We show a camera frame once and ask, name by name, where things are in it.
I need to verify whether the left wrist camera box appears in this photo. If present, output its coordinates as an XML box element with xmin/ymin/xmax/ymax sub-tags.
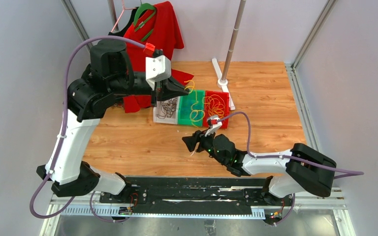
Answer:
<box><xmin>145</xmin><ymin>55</ymin><xmax>172</xmax><ymax>91</ymax></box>

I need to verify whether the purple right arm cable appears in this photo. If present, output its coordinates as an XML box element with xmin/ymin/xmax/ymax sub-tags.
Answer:
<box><xmin>217</xmin><ymin>111</ymin><xmax>365</xmax><ymax>177</ymax></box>

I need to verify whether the white storage bin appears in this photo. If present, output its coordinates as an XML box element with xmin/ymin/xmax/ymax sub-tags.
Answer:
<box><xmin>153</xmin><ymin>97</ymin><xmax>180</xmax><ymax>124</ymax></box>

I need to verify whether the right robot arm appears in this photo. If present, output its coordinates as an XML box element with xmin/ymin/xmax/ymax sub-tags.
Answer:
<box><xmin>182</xmin><ymin>130</ymin><xmax>337</xmax><ymax>205</ymax></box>

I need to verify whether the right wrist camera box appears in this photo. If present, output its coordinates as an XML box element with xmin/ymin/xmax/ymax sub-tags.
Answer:
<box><xmin>205</xmin><ymin>115</ymin><xmax>222</xmax><ymax>136</ymax></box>

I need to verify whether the red storage bin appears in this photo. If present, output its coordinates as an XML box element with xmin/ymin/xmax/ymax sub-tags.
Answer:
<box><xmin>202</xmin><ymin>90</ymin><xmax>230</xmax><ymax>127</ymax></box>

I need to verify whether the green storage bin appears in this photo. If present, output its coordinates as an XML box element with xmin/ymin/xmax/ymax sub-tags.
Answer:
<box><xmin>178</xmin><ymin>90</ymin><xmax>205</xmax><ymax>127</ymax></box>

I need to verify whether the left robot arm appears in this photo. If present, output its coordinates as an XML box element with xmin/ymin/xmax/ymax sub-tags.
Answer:
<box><xmin>36</xmin><ymin>35</ymin><xmax>189</xmax><ymax>203</ymax></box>

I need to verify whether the red t-shirt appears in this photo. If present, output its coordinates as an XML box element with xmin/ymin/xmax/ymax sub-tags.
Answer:
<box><xmin>123</xmin><ymin>1</ymin><xmax>193</xmax><ymax>113</ymax></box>

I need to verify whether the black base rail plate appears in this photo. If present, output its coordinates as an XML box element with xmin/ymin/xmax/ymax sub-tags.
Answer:
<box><xmin>97</xmin><ymin>177</ymin><xmax>293</xmax><ymax>216</ymax></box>

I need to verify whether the green clothes hanger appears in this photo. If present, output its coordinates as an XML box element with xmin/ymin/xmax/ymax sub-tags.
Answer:
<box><xmin>133</xmin><ymin>3</ymin><xmax>157</xmax><ymax>32</ymax></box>

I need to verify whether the beige rack pole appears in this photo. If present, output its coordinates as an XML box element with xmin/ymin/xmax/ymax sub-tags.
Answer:
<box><xmin>222</xmin><ymin>0</ymin><xmax>246</xmax><ymax>80</ymax></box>

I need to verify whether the white rack base foot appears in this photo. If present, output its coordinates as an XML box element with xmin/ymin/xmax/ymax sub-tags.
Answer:
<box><xmin>211</xmin><ymin>58</ymin><xmax>236</xmax><ymax>111</ymax></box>

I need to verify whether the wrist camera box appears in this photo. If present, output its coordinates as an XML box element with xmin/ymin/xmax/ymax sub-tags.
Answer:
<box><xmin>205</xmin><ymin>115</ymin><xmax>222</xmax><ymax>136</ymax></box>
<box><xmin>145</xmin><ymin>55</ymin><xmax>172</xmax><ymax>91</ymax></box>

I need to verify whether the black garment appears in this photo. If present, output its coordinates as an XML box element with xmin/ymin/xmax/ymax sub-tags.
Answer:
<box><xmin>108</xmin><ymin>7</ymin><xmax>138</xmax><ymax>36</ymax></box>

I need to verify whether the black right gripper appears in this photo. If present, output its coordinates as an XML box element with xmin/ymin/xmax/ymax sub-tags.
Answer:
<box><xmin>183</xmin><ymin>127</ymin><xmax>227</xmax><ymax>166</ymax></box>

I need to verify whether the pink clothes hanger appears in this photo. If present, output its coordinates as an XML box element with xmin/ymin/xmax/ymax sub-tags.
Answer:
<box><xmin>108</xmin><ymin>0</ymin><xmax>136</xmax><ymax>32</ymax></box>

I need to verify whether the brown cable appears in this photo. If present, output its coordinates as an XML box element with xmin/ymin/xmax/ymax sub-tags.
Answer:
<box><xmin>157</xmin><ymin>97</ymin><xmax>179</xmax><ymax>120</ymax></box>

